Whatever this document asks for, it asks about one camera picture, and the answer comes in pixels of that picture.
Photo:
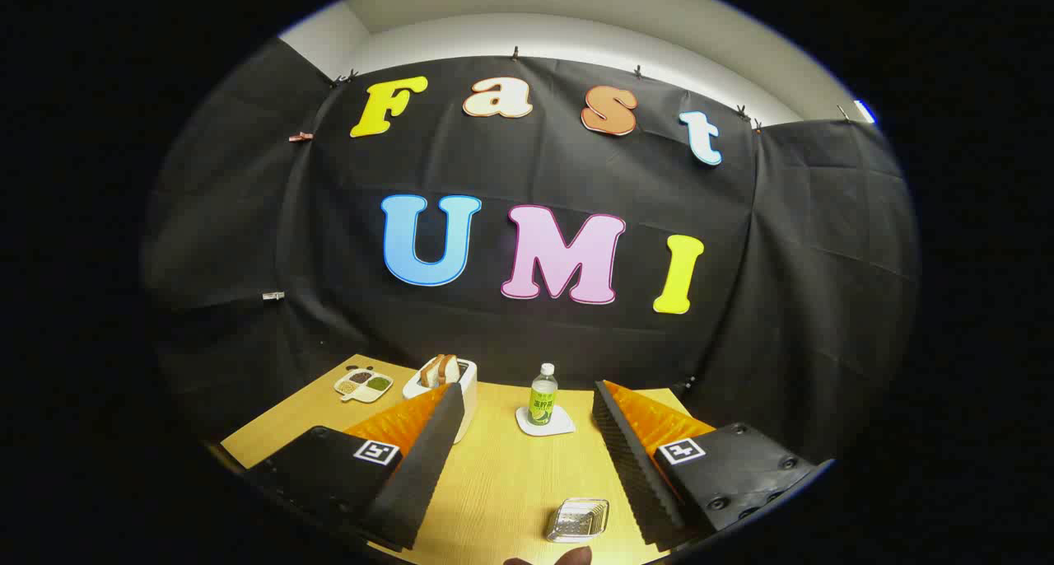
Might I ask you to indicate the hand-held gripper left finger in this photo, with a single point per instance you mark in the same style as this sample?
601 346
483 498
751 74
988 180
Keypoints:
424 466

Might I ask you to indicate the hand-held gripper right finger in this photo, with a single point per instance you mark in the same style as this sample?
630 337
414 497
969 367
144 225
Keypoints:
630 466

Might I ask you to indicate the white square coaster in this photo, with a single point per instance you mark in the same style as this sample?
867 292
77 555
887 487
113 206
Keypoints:
564 426

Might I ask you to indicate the bread slice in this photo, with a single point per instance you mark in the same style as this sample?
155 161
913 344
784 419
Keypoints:
428 373
449 369

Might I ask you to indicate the white toaster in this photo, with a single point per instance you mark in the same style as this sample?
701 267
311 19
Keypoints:
468 384

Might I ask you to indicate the white divided dish with grains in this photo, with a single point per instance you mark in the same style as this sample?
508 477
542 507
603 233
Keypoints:
350 388

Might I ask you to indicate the green label drink bottle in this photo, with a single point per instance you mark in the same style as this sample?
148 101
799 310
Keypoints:
543 400

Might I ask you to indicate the black backdrop cloth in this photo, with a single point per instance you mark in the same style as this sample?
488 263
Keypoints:
535 161

